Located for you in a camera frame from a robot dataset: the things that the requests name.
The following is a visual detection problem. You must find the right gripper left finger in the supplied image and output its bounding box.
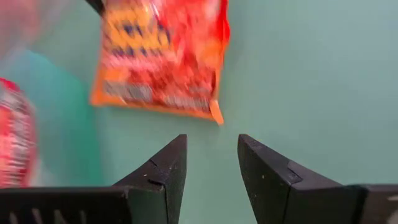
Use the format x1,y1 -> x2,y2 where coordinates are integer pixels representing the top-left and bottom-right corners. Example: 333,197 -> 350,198
113,134 -> 188,224

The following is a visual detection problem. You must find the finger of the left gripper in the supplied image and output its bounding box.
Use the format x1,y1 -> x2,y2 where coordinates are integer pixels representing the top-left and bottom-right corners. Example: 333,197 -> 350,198
85,0 -> 105,16

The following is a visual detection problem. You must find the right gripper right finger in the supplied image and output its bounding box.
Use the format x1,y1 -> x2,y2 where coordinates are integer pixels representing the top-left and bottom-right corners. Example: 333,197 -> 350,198
238,134 -> 364,224

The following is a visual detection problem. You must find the orange Maruchan noodle packet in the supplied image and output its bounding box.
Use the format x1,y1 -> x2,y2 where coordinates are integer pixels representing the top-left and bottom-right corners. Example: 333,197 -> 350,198
89,0 -> 231,126

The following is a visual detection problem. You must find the red Maruchan noodle packet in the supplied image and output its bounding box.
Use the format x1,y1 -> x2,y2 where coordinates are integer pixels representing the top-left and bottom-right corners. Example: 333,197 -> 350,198
0,77 -> 39,188

